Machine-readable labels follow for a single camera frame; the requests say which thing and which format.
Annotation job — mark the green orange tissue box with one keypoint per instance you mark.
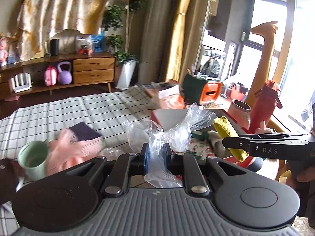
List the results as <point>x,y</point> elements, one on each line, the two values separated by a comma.
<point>200,90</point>

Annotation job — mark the potted green tree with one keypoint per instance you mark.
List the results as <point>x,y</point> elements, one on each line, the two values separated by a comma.
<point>117,24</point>

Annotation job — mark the black cylinder speaker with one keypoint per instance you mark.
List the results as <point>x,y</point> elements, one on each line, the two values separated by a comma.
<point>54,47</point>

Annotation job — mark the floral yellow curtain cloth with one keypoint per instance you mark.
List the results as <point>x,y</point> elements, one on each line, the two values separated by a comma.
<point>39,20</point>

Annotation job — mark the checkered white tablecloth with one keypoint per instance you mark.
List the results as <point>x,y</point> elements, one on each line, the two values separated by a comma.
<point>104,113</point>

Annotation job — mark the pink mesh bath pouf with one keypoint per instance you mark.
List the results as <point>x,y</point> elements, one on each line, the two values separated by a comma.
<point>67,151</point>

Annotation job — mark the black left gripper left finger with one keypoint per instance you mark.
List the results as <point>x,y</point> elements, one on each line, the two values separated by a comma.
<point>139,165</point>

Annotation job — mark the christmas print cloth bag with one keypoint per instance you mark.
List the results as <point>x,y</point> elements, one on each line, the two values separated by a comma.
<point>204,144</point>

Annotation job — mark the purple green scrub sponge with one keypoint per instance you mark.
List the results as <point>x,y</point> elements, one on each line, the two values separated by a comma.
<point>84,133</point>

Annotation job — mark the orange snack bag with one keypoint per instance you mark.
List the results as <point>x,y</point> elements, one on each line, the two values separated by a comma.
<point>170,98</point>

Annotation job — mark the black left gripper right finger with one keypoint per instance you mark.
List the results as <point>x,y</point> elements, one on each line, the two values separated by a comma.
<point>173,161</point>

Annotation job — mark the pink toy case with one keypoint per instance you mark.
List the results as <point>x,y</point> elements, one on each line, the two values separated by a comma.
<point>50,76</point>

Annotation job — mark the red water bottle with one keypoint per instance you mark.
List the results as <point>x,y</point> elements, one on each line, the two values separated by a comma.
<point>267,99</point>

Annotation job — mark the black knit hat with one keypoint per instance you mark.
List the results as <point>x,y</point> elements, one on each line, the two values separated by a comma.
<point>8,181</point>

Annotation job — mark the white wifi router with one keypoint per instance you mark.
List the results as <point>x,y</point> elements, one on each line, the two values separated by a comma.
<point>21,82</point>

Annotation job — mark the pink doll figure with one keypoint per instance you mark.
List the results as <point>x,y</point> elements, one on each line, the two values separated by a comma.
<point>3,49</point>

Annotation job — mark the mint green ceramic mug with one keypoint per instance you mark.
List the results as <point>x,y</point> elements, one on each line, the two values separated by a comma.
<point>32,159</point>

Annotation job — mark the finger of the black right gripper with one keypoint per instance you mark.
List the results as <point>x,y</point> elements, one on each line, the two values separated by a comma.
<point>274,136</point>
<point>239,144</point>

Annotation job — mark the clear plastic bag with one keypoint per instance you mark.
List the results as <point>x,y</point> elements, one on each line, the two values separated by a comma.
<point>178,137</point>

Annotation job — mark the orange giraffe statue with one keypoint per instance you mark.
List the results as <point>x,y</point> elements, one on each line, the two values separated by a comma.
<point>267,30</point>

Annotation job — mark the wooden tv console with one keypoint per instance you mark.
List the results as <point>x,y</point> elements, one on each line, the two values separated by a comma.
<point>96,68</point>

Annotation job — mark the purple kettlebell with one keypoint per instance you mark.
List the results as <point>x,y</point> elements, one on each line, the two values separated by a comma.
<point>64,76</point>

